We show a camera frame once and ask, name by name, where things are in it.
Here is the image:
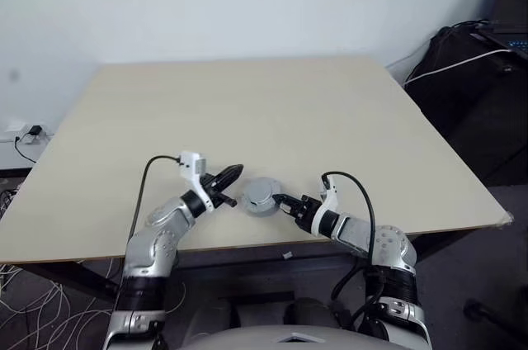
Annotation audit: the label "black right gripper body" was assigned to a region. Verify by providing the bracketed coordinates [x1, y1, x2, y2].
[295, 196, 321, 230]

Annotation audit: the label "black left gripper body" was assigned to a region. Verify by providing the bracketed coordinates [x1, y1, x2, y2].
[200, 174, 237, 207]

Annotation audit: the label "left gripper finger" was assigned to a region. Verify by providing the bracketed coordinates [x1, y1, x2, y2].
[214, 163, 243, 184]
[216, 166, 245, 192]

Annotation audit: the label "grey robot torso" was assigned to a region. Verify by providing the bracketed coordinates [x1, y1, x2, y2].
[181, 316, 380, 350]

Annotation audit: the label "black fabric bag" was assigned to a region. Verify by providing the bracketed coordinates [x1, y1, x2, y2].
[403, 26, 528, 186]

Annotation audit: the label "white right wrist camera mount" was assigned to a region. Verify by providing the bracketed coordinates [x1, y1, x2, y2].
[309, 175, 342, 239]

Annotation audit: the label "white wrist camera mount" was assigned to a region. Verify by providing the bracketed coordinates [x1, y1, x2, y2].
[177, 150, 216, 214]
[309, 175, 342, 239]

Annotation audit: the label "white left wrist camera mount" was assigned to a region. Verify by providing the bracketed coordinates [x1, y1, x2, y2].
[177, 150, 216, 214]

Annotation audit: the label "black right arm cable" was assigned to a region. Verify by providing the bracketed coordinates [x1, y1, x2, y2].
[321, 171, 379, 301]

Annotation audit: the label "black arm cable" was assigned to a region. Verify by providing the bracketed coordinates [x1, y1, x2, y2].
[321, 171, 379, 301]
[131, 154, 185, 244]

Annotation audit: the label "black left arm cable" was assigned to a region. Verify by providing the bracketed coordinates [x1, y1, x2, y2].
[131, 154, 185, 244]

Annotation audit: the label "black metal table frame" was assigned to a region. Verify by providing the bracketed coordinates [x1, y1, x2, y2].
[20, 234, 463, 305]

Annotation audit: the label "black adapter cable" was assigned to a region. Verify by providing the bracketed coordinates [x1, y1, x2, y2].
[14, 133, 38, 164]

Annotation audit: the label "black floor cables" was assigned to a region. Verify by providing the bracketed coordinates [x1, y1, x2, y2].
[0, 184, 21, 219]

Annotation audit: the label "white wall power outlet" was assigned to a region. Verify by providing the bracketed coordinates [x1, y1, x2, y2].
[4, 118, 54, 145]

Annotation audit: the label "tangled white floor cables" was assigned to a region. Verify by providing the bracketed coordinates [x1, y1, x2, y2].
[0, 262, 125, 350]

